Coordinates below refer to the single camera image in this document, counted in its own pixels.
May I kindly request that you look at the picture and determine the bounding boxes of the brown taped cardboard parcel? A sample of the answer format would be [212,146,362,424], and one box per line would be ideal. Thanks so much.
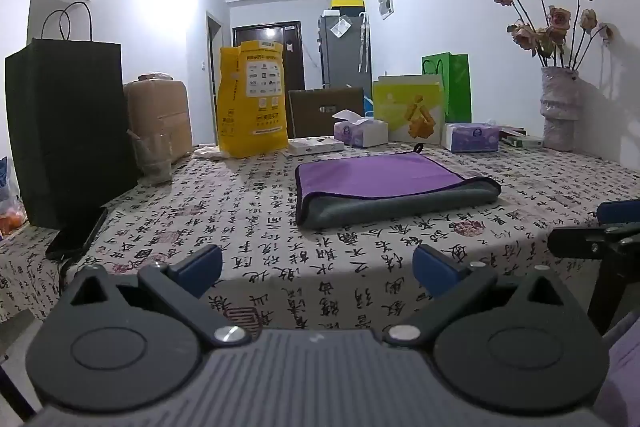
[123,73,194,164]

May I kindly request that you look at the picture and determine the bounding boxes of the green paper bag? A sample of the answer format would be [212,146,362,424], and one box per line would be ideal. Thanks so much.
[421,52,473,124]

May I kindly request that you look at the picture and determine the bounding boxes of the flat white box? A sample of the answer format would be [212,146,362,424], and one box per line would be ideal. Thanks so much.
[287,136,346,156]

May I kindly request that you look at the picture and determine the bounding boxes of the black paper bag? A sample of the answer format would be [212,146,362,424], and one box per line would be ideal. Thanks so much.
[5,2,140,229]

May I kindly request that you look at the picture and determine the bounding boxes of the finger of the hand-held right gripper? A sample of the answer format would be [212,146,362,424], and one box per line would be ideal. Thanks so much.
[597,199,640,226]
[547,223,640,336]

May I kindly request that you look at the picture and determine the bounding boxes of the brown box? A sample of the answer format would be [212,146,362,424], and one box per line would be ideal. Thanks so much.
[288,87,365,140]

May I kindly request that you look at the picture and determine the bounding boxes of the orange filled plastic bag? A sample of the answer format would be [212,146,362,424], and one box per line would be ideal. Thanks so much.
[0,156,27,239]

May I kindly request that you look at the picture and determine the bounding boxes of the white ribbed vase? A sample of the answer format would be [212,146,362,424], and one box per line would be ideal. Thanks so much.
[540,66,582,152]

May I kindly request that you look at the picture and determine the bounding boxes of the grey refrigerator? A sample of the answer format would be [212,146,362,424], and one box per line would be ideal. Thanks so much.
[317,12,374,90]

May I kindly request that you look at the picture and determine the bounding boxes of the lilac clothing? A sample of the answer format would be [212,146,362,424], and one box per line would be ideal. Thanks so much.
[598,311,640,427]

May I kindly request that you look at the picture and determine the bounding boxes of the purple soft tissue pack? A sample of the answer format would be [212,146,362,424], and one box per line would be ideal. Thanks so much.
[444,121,502,154]

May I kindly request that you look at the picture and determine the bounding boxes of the small flat green-white box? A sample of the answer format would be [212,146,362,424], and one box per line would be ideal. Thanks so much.
[500,127,545,149]

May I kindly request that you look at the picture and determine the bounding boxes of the black smartphone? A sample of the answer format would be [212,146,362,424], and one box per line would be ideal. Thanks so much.
[45,206,109,262]

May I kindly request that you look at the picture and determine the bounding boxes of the dark wooden door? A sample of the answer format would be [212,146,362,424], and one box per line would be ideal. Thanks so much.
[232,20,305,92]

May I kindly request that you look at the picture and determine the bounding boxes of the dried rose bouquet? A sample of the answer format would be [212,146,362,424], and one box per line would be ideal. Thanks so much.
[489,0,615,72]

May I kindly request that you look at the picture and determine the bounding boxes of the white purple tissue box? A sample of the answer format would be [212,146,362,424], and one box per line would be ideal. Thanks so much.
[333,110,390,148]

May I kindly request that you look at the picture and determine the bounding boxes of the purple and grey towel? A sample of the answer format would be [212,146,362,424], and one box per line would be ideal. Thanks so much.
[295,146,502,230]

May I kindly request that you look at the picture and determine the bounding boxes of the yellow-green gift box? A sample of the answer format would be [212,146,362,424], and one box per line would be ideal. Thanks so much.
[372,74,445,146]

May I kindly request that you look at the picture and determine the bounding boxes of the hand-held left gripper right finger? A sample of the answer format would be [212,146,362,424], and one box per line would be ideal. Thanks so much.
[382,244,576,348]

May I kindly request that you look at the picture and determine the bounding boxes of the yellow plastic bag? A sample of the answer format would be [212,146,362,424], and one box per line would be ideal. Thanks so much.
[216,40,290,160]

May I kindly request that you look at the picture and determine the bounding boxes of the folded umbrella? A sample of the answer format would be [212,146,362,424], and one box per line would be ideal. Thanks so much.
[357,12,374,74]

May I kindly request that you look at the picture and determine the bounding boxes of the clear glass cup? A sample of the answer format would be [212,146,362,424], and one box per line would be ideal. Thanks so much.
[128,130,174,186]

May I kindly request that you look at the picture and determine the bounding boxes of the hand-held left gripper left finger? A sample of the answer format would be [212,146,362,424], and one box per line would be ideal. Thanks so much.
[63,244,253,348]

